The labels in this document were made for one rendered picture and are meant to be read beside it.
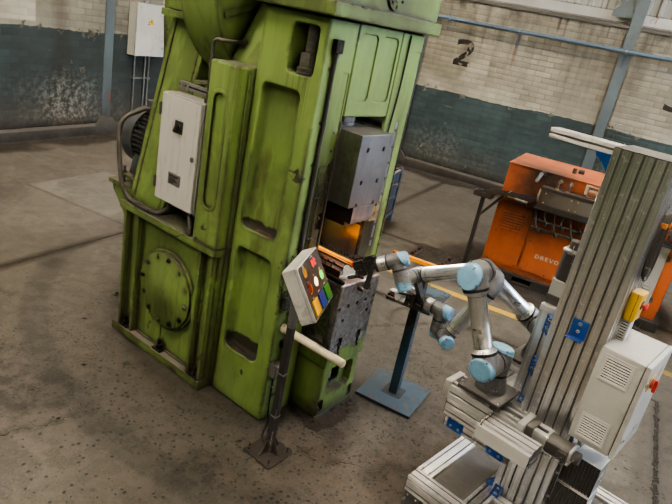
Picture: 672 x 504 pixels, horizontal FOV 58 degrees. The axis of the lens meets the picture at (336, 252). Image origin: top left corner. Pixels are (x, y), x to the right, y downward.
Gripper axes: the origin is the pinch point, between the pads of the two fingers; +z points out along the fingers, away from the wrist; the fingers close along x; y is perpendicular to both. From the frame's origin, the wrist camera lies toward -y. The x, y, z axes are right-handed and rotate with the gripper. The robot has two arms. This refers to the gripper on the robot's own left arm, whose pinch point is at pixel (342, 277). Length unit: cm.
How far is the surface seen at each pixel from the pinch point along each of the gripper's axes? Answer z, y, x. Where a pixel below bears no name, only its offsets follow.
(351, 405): 42, -103, -55
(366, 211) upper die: -10, 20, -48
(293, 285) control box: 14.7, 10.1, 27.0
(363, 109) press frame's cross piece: -25, 74, -51
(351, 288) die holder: 10.2, -19.3, -38.2
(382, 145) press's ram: -29, 53, -49
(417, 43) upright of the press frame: -58, 98, -87
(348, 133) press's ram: -17, 65, -35
